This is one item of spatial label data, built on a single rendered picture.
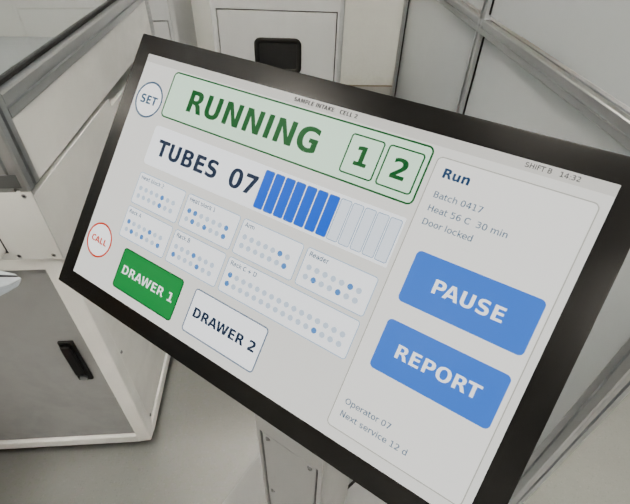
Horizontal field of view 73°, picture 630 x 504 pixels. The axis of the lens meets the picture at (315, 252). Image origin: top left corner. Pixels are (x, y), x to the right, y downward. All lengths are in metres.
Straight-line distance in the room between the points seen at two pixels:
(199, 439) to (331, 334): 1.16
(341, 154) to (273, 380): 0.21
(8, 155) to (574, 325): 0.76
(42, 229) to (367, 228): 0.64
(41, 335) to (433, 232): 0.94
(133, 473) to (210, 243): 1.15
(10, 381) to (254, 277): 0.98
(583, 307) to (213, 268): 0.32
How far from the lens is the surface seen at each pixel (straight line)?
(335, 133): 0.39
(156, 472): 1.49
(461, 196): 0.35
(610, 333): 0.98
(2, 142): 0.80
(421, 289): 0.35
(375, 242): 0.36
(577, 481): 1.65
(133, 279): 0.50
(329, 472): 0.77
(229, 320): 0.42
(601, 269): 0.35
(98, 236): 0.55
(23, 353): 1.20
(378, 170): 0.37
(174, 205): 0.47
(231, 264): 0.42
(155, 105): 0.53
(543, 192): 0.35
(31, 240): 0.90
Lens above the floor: 1.33
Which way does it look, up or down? 41 degrees down
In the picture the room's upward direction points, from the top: 2 degrees clockwise
